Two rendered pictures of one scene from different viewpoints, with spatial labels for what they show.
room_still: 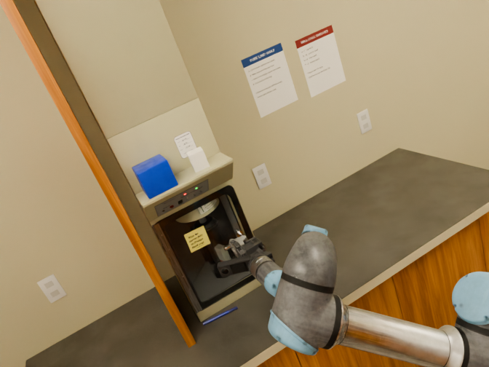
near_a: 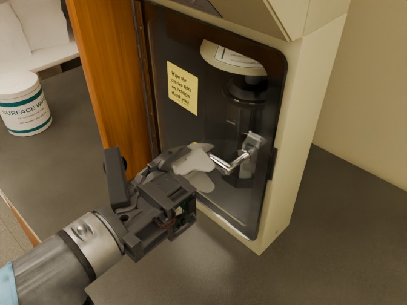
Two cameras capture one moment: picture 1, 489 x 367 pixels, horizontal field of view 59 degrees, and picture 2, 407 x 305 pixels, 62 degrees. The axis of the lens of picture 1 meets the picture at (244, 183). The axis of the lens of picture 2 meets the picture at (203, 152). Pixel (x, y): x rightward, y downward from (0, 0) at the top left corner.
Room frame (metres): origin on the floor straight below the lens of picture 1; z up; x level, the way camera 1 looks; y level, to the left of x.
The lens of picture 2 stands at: (1.12, -0.24, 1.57)
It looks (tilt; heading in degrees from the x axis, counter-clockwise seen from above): 42 degrees down; 61
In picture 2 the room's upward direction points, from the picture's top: straight up
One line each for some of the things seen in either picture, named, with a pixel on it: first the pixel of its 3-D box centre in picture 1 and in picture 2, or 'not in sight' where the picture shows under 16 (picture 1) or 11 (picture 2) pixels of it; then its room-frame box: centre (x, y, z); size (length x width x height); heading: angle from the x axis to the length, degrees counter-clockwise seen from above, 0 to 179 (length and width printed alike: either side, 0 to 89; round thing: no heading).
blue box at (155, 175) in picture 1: (154, 175); not in sight; (1.29, 0.25, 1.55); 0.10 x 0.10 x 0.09; 16
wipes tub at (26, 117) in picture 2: not in sight; (22, 103); (1.07, 0.75, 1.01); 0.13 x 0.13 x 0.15
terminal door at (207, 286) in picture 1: (214, 249); (200, 131); (1.36, 0.19, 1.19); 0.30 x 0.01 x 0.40; 105
